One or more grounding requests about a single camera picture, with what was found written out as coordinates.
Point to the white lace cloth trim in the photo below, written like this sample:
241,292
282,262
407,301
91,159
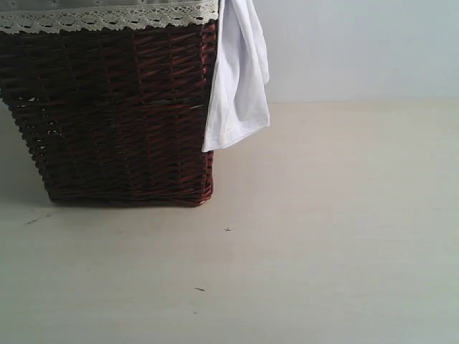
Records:
54,16

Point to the white t-shirt with red lettering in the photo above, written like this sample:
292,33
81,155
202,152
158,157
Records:
238,105

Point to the dark red wicker basket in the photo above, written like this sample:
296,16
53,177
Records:
114,117

